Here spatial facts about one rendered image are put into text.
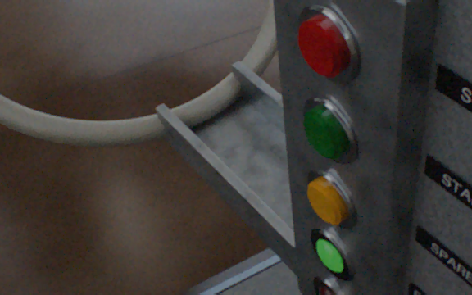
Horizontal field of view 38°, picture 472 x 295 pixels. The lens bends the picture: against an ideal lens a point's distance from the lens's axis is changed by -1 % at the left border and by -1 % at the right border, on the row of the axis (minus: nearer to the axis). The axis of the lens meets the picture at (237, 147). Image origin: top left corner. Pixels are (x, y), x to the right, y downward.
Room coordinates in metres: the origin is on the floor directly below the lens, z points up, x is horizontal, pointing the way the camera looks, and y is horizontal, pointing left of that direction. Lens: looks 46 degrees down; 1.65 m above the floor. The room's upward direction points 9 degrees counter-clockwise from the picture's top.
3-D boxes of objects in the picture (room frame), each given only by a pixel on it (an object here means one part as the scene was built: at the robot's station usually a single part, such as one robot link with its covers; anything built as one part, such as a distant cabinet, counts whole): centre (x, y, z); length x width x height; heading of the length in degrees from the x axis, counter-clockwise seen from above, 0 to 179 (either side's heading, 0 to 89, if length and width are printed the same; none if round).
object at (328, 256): (0.22, -0.04, 1.32); 0.02 x 0.01 x 0.02; 30
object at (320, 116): (0.22, -0.04, 1.42); 0.03 x 0.01 x 0.03; 30
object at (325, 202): (0.22, -0.04, 1.37); 0.03 x 0.01 x 0.03; 30
